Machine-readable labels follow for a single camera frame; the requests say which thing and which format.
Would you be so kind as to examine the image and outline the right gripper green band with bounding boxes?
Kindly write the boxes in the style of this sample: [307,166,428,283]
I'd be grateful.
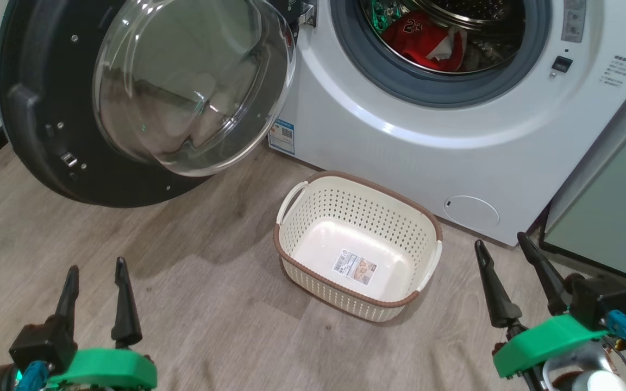
[474,232,610,391]

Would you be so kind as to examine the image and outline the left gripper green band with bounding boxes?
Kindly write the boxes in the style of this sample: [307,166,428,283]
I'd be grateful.
[47,257,158,391]

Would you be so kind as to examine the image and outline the black washing machine glass door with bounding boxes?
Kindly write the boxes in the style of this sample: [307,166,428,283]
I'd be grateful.
[0,0,306,208]

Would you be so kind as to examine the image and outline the red sports jersey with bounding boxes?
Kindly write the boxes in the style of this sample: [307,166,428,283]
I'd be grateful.
[381,11,467,73]

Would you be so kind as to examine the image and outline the white front-load washing machine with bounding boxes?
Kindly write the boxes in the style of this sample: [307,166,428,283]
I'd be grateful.
[267,0,626,248]

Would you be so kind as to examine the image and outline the basket product label sticker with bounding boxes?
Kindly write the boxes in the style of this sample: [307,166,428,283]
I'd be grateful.
[332,250,378,286]

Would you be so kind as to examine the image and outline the cream perforated laundry basket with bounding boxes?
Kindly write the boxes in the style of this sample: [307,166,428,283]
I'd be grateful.
[274,171,443,323]

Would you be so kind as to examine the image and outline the steel washing machine drum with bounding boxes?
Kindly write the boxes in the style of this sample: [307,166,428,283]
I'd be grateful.
[367,0,527,74]

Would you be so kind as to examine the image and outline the round filter cover panel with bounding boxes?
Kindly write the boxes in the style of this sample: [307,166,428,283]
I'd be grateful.
[443,195,500,232]

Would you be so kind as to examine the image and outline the pale green cabinet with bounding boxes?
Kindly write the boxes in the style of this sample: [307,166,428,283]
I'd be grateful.
[539,100,626,288]

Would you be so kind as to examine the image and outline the green patterned garment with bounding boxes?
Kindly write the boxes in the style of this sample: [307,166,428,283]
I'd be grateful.
[370,0,407,34]

